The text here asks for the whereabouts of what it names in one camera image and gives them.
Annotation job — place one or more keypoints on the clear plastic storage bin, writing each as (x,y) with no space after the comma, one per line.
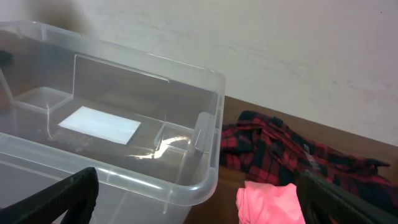
(168,166)

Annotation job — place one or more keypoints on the white label in bin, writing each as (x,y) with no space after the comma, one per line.
(101,125)

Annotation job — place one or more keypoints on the pink folded garment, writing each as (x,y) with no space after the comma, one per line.
(268,204)

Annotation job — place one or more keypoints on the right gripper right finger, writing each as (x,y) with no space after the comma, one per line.
(324,202)

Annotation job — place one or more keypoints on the red plaid shirt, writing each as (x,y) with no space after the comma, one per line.
(268,151)

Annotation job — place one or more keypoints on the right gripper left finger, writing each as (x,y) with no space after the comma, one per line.
(73,197)

